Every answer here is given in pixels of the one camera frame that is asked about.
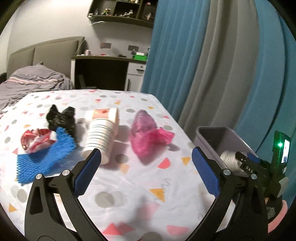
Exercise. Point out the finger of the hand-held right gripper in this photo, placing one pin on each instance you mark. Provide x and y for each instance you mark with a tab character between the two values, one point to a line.
254	160
241	157

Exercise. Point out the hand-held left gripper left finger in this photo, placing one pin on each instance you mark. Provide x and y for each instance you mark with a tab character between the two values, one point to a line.
89	169

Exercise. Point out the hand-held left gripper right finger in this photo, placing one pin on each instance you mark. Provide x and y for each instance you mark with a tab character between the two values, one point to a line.
205	172

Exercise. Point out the stack of paper cups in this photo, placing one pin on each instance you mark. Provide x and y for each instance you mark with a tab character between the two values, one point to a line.
99	139

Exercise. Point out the grey plastic bin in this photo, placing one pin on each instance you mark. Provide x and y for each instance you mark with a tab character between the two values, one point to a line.
215	136

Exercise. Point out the blue foam net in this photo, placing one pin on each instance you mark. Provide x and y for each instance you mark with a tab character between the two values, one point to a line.
46	157

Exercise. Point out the orange print paper cup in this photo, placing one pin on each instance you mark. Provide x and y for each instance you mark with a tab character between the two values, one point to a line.
104	113

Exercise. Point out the black plastic bag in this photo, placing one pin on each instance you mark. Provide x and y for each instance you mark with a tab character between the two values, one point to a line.
59	118

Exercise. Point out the red and white wrapper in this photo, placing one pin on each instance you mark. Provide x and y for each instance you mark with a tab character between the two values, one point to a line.
34	140

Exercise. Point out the pink plastic bag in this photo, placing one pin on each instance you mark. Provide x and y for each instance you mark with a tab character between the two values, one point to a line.
148	143

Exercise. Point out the purple plastic bag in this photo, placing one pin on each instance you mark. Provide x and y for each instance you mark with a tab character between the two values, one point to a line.
143	122

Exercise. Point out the person's right hand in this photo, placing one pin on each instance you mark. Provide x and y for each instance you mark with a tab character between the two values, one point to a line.
285	213

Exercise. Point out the patterned white tablecloth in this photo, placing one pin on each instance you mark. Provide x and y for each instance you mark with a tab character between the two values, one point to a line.
138	185

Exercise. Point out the blue curtain panel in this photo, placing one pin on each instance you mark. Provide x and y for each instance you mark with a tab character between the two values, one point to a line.
277	92
166	58

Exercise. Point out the grey curtain panel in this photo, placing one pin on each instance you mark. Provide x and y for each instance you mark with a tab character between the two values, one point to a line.
219	81

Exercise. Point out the dark chair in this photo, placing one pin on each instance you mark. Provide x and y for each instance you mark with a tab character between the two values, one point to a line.
82	81

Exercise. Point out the grey striped duvet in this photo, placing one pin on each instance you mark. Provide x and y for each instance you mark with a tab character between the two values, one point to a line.
34	78

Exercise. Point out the white drawer cabinet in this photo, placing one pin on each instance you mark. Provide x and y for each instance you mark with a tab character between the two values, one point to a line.
136	68

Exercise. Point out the dark desk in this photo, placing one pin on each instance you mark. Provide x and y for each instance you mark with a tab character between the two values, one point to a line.
99	58

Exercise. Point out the small white cup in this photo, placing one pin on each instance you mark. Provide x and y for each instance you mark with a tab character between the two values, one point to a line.
87	52

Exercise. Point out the green box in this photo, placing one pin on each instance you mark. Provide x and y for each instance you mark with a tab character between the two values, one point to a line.
141	56

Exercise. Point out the grey padded headboard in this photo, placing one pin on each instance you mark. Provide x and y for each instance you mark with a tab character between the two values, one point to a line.
50	51

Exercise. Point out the row of small figurines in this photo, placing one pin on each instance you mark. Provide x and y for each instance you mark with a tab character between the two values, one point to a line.
127	12

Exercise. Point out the dark wall socket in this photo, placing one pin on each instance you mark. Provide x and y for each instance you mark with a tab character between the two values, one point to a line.
133	48
105	45

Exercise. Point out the dark wall shelf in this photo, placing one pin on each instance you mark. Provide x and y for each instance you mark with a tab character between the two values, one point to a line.
129	22

